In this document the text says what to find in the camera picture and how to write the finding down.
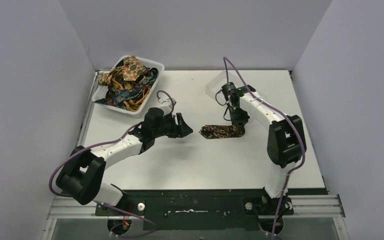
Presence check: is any brown floral tie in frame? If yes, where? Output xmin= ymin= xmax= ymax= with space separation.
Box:
xmin=198 ymin=125 xmax=246 ymax=140

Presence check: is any clear compartment tray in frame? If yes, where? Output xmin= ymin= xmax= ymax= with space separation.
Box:
xmin=204 ymin=69 xmax=268 ymax=114

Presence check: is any white plastic basket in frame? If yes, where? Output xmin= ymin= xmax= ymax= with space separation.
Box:
xmin=91 ymin=55 xmax=165 ymax=117

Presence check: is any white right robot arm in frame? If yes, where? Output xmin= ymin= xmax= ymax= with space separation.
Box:
xmin=221 ymin=82 xmax=307 ymax=199

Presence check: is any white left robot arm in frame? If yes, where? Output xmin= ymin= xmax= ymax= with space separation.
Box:
xmin=50 ymin=107 xmax=193 ymax=215

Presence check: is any yellow striped tie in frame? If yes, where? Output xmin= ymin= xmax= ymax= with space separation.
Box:
xmin=105 ymin=78 xmax=155 ymax=112

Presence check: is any dark blue patterned tie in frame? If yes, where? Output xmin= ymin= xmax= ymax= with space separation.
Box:
xmin=98 ymin=67 xmax=159 ymax=112

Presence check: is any orange paisley tie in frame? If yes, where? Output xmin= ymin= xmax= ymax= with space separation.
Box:
xmin=98 ymin=55 xmax=147 ymax=86

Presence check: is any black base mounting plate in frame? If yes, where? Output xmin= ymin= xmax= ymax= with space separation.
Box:
xmin=94 ymin=189 xmax=294 ymax=233

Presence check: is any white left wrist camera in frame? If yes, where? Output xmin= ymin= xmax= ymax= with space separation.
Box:
xmin=158 ymin=98 xmax=177 ymax=115

